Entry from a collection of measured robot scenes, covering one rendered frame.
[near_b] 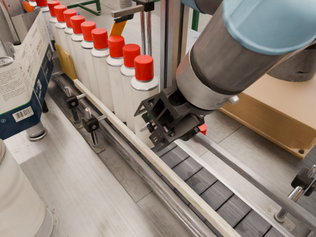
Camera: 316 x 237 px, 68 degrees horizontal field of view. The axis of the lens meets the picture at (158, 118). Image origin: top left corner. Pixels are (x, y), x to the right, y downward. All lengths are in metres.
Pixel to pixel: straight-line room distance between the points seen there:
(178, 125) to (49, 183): 0.29
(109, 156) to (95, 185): 0.12
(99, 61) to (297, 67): 0.50
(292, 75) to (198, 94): 0.49
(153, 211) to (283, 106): 0.39
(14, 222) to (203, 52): 0.31
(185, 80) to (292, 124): 0.40
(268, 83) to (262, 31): 0.51
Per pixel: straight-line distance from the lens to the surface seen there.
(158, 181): 0.47
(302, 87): 0.73
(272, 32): 0.20
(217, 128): 0.66
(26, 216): 0.39
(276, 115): 0.62
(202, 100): 0.26
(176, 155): 0.51
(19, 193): 0.36
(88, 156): 0.53
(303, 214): 0.40
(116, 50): 0.48
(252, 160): 0.61
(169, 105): 0.28
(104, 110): 0.57
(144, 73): 0.40
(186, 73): 0.26
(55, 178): 0.51
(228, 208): 0.46
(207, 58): 0.23
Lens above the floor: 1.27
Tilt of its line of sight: 42 degrees down
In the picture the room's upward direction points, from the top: straight up
